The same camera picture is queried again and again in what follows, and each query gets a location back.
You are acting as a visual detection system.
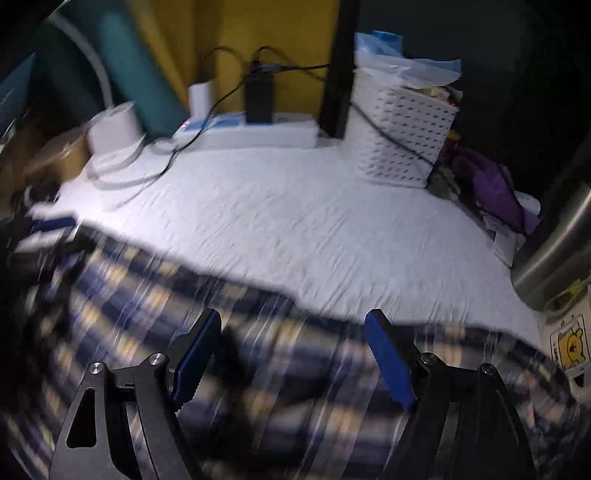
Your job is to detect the stainless steel tumbler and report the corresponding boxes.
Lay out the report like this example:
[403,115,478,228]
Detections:
[510,180,591,312]

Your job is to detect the plaid shirt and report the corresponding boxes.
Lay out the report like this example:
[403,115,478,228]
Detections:
[0,226,583,480]

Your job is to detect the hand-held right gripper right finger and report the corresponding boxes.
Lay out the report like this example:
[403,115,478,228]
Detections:
[364,308,539,480]

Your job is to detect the white paper packet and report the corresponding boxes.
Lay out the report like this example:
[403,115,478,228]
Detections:
[485,194,541,268]

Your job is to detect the white perforated basket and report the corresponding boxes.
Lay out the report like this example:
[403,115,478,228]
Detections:
[346,69,460,188]

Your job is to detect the beige lidded container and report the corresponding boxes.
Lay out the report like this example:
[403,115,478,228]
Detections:
[23,127,93,185]

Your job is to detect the cream mug with bear print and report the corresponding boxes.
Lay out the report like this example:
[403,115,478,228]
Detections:
[538,302,591,402]

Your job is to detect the white charger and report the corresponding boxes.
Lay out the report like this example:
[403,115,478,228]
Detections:
[188,79,217,120]

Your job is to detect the white desk lamp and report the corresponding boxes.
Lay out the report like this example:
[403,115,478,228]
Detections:
[46,11,151,174]

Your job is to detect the black cable across basket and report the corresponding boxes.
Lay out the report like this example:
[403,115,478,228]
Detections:
[353,104,437,166]

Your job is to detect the black charger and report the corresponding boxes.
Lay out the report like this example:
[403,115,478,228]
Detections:
[244,62,274,124]

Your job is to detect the yellow curtain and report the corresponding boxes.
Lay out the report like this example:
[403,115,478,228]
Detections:
[124,0,342,116]

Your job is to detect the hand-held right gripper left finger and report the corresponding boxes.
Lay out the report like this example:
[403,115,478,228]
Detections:
[48,308,222,480]

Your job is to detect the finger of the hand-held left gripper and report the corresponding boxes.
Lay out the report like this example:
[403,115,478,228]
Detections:
[28,215,78,241]

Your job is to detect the purple cloth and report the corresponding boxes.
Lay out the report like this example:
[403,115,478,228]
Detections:
[450,148,541,234]

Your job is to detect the clear blue plastic bag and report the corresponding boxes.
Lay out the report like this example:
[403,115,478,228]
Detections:
[353,30,462,88]

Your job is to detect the white power strip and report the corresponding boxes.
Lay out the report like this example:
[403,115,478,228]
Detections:
[173,113,320,149]

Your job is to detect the black coiled cable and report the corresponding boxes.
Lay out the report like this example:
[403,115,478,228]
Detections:
[9,178,63,210]

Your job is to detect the black upright post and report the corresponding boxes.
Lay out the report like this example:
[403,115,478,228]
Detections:
[321,0,361,139]

